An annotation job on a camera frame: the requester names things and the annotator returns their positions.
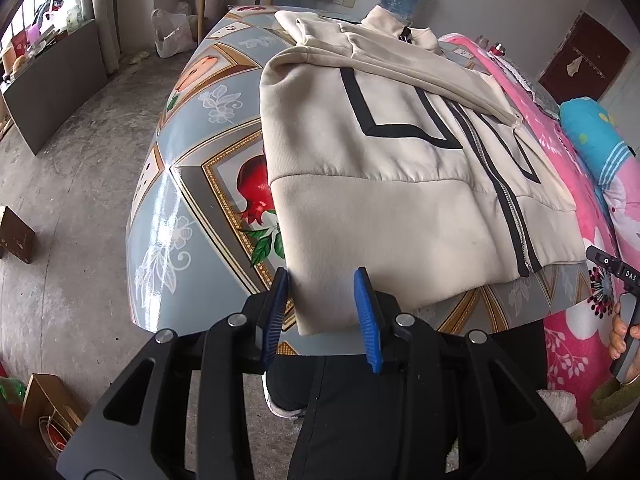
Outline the table with fruit-print tablecloth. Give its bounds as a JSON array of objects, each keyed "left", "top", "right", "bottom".
[{"left": 125, "top": 4, "right": 608, "bottom": 351}]

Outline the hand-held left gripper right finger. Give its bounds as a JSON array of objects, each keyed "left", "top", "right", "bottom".
[{"left": 353, "top": 266, "right": 587, "bottom": 480}]

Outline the grey curtain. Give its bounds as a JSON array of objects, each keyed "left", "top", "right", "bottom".
[{"left": 75, "top": 0, "right": 126, "bottom": 73}]

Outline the white shopping bag red print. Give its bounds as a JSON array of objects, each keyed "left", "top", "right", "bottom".
[{"left": 40, "top": 0, "right": 81, "bottom": 31}]

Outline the person's right hand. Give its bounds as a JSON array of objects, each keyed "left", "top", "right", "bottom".
[{"left": 606, "top": 304, "right": 640, "bottom": 361}]

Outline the grey lace cushion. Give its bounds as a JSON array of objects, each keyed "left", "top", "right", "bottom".
[{"left": 520, "top": 72, "right": 563, "bottom": 121}]

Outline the person's fuzzy green white top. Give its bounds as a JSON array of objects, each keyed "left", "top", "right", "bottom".
[{"left": 537, "top": 387, "right": 596, "bottom": 441}]

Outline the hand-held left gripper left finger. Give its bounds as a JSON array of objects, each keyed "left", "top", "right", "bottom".
[{"left": 56, "top": 267, "right": 291, "bottom": 480}]

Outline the person's right forearm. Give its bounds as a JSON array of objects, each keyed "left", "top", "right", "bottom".
[{"left": 590, "top": 372, "right": 640, "bottom": 456}]

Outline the brown door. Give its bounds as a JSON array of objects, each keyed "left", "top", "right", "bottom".
[{"left": 537, "top": 11, "right": 631, "bottom": 106}]

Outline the blue and pink pillow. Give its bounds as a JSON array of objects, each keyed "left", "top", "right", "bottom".
[{"left": 559, "top": 99, "right": 640, "bottom": 233}]

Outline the beige zip jacket black trim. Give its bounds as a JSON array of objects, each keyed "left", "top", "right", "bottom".
[{"left": 259, "top": 7, "right": 593, "bottom": 337}]

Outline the green plastic bottle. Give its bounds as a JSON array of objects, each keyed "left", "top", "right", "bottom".
[{"left": 0, "top": 376, "right": 27, "bottom": 403}]

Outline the translucent white plastic bag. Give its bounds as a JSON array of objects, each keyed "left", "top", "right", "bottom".
[{"left": 151, "top": 2, "right": 198, "bottom": 58}]

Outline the pink floral blanket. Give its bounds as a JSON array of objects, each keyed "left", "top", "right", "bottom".
[{"left": 440, "top": 32, "right": 640, "bottom": 456}]

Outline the grey cabinet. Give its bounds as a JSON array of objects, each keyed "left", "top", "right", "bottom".
[{"left": 0, "top": 22, "right": 108, "bottom": 156}]

